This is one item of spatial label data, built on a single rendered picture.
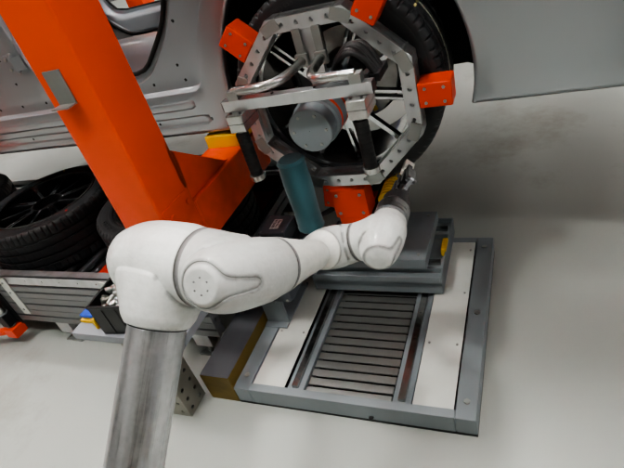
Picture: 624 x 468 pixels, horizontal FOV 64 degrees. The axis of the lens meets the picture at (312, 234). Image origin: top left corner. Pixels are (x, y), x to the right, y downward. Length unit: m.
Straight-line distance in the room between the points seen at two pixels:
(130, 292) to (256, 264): 0.23
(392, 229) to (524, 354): 0.76
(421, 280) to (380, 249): 0.68
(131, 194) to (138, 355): 0.73
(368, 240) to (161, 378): 0.57
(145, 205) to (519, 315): 1.30
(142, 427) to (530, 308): 1.42
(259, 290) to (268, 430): 1.07
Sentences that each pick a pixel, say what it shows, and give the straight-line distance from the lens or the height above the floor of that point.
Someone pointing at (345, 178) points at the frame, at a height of 0.61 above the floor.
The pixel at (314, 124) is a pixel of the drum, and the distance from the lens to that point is 1.38.
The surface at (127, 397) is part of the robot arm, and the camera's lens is 0.90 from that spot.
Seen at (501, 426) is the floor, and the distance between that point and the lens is 1.65.
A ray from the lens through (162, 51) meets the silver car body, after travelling 1.92.
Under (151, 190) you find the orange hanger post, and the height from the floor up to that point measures 0.81.
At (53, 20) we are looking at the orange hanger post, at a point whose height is 1.29.
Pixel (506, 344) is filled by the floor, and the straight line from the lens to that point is 1.83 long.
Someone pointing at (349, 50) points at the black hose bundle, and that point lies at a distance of 1.30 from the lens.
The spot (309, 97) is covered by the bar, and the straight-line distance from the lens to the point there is 1.30.
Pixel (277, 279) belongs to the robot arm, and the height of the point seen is 0.92.
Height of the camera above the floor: 1.39
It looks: 34 degrees down
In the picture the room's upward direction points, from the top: 18 degrees counter-clockwise
